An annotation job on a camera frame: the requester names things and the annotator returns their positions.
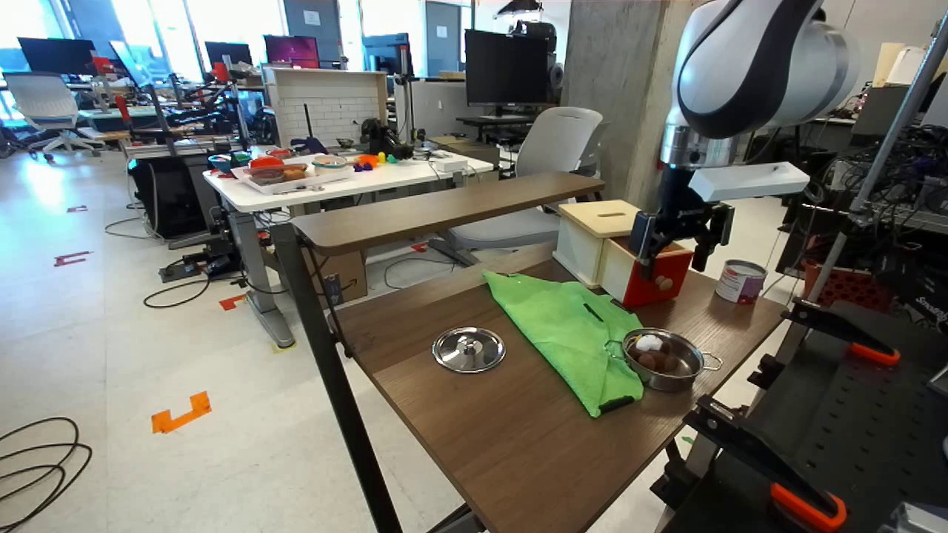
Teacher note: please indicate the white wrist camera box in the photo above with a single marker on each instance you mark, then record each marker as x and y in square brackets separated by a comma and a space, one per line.
[747, 181]

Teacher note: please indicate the black clamp orange handle rear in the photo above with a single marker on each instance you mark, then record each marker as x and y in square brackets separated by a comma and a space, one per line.
[806, 319]

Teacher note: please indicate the steel bowl with contents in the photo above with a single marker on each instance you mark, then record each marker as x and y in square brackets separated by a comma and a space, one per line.
[663, 359]

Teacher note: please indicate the silver pot lid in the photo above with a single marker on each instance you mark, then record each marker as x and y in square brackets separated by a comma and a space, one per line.
[470, 351]

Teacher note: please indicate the white desk with clutter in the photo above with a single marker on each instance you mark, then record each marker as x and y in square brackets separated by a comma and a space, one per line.
[246, 202]

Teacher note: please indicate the black clamp orange handle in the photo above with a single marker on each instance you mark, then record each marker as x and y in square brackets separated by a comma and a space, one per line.
[741, 480]
[806, 319]

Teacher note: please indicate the red front wooden drawer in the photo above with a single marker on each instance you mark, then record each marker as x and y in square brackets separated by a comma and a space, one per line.
[636, 285]

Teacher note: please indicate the black computer monitor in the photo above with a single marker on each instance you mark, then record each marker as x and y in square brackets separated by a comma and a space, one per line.
[501, 70]

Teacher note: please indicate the small tin can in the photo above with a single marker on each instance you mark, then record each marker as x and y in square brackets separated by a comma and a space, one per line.
[741, 283]

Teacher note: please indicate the green cloth bag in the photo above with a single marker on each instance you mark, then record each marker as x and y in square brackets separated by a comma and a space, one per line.
[578, 335]

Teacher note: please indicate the black clamp orange handle front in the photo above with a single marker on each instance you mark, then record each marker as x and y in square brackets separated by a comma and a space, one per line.
[741, 480]

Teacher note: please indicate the brown wooden shelf board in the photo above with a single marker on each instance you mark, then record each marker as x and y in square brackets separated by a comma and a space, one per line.
[435, 211]

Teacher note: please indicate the grey office chair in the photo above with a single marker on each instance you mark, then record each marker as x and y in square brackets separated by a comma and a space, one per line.
[563, 141]

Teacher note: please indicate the white wooden drawer box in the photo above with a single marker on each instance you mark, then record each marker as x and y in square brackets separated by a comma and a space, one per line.
[584, 230]

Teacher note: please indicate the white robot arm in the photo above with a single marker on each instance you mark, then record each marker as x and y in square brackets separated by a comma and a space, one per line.
[740, 67]

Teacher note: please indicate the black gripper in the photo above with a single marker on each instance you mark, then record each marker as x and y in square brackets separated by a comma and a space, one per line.
[649, 236]

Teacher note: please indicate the white office chair left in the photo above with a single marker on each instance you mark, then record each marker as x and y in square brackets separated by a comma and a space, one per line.
[49, 104]

